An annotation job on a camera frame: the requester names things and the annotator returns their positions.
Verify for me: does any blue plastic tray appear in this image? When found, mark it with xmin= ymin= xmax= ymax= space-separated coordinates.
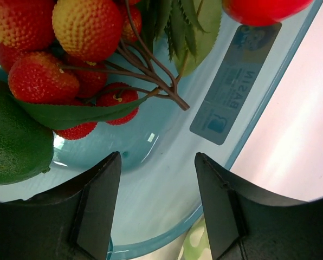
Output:
xmin=0 ymin=1 xmax=323 ymax=259

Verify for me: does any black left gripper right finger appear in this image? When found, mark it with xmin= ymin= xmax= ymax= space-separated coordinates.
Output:
xmin=195 ymin=153 xmax=323 ymax=259

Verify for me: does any green toy lime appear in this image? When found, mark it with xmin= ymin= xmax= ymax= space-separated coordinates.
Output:
xmin=0 ymin=80 xmax=54 ymax=185

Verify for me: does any red toy apple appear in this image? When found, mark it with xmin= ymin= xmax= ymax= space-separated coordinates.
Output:
xmin=222 ymin=0 xmax=313 ymax=26

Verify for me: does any red toy cherry bunch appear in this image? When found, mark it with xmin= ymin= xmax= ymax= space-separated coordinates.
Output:
xmin=0 ymin=1 xmax=222 ymax=140

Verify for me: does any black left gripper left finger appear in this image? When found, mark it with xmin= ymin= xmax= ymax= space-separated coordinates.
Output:
xmin=0 ymin=152 xmax=122 ymax=259

